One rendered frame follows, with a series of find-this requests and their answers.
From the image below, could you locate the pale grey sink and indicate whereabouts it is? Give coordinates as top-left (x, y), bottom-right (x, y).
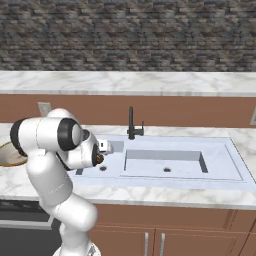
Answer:
top-left (68, 134), bottom-right (256, 192)

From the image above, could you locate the grey wall socket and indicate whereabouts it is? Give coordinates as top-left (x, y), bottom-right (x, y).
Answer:
top-left (37, 101), bottom-right (53, 117)

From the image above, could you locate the brown drawer front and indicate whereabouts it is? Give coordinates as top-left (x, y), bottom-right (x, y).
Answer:
top-left (94, 204), bottom-right (235, 232)

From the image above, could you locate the brown cupboard door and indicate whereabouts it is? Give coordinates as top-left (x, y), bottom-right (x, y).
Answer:
top-left (87, 226), bottom-right (156, 256)
top-left (153, 228), bottom-right (250, 256)
top-left (239, 221), bottom-right (256, 256)

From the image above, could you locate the black tap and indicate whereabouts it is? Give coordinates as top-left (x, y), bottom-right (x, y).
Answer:
top-left (126, 106), bottom-right (145, 141)

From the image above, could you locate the silver cupboard handle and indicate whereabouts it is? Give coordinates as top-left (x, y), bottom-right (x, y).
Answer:
top-left (160, 232), bottom-right (166, 256)
top-left (143, 232), bottom-right (150, 256)

